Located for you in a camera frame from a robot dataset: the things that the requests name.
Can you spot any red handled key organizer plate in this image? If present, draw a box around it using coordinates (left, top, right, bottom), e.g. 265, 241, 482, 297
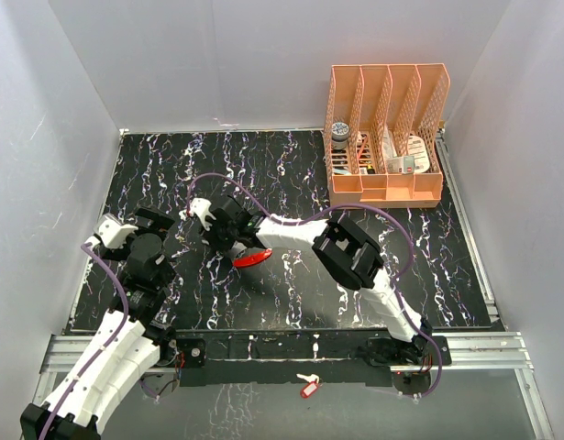
233, 248, 272, 269

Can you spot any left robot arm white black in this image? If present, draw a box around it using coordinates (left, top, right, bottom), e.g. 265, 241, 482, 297
20, 207, 178, 439

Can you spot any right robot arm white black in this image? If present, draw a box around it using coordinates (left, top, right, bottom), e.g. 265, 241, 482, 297
189, 197, 432, 365

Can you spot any small jar with lid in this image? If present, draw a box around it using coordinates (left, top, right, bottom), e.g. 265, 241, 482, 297
331, 121, 350, 151

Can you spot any orange file organizer rack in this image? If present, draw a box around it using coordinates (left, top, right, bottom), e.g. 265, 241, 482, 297
323, 63, 450, 208

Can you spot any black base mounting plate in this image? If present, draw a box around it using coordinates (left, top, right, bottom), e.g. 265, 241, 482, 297
176, 328, 452, 391

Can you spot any red tag with key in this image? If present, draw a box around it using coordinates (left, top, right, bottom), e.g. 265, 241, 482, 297
296, 373, 320, 399

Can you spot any white labelled packet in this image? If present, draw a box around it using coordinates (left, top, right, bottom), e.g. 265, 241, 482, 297
382, 132, 431, 174

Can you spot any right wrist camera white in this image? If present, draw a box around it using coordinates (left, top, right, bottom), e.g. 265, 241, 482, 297
180, 197, 216, 231

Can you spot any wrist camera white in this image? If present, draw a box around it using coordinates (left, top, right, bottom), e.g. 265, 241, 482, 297
94, 213, 138, 249
180, 197, 216, 231

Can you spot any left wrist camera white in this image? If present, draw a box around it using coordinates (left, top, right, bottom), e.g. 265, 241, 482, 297
94, 213, 138, 249

